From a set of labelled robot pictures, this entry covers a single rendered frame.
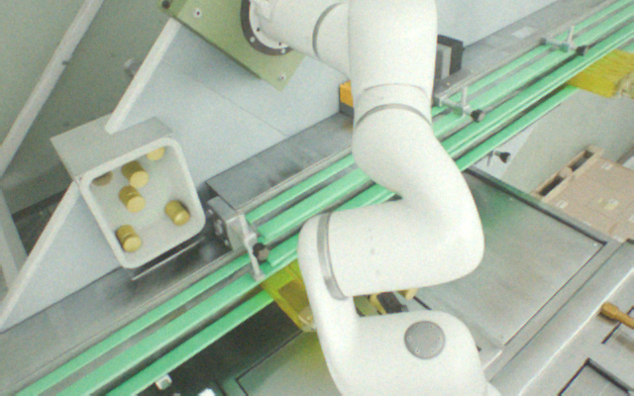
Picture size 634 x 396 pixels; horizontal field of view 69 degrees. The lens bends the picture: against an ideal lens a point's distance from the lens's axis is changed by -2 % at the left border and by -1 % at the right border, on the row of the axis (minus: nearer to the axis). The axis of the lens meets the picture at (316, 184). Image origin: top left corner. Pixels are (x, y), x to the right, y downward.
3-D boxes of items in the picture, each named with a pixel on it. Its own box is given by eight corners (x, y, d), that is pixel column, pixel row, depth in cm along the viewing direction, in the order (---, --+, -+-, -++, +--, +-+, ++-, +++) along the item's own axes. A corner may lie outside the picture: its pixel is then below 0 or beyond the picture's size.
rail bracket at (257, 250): (233, 259, 95) (266, 297, 87) (213, 198, 85) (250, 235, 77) (246, 252, 97) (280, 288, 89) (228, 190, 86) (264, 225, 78)
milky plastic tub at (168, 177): (110, 248, 91) (126, 274, 86) (59, 156, 77) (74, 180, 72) (189, 206, 99) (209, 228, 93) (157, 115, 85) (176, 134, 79)
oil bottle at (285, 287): (249, 274, 102) (309, 341, 88) (244, 257, 98) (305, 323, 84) (270, 260, 104) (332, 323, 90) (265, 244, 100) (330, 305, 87)
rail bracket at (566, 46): (536, 45, 135) (581, 58, 127) (541, 20, 131) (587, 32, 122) (544, 41, 137) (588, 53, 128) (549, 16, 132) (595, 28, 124)
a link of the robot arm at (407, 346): (468, 278, 58) (354, 293, 63) (439, 172, 43) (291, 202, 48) (492, 419, 48) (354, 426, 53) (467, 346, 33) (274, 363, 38)
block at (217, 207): (214, 236, 99) (231, 253, 94) (202, 202, 93) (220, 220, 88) (229, 227, 100) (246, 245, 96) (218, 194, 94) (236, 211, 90)
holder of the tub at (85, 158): (120, 264, 95) (135, 287, 90) (60, 155, 78) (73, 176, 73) (194, 223, 102) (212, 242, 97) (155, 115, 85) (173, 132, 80)
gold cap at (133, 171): (118, 165, 83) (126, 176, 80) (136, 156, 84) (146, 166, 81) (125, 180, 85) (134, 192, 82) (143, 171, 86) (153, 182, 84)
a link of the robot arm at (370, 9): (349, 169, 53) (340, 32, 42) (358, 69, 71) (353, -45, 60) (435, 169, 52) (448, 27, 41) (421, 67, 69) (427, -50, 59)
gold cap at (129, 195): (115, 190, 84) (123, 202, 82) (134, 181, 86) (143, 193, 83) (121, 205, 87) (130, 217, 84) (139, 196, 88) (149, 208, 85)
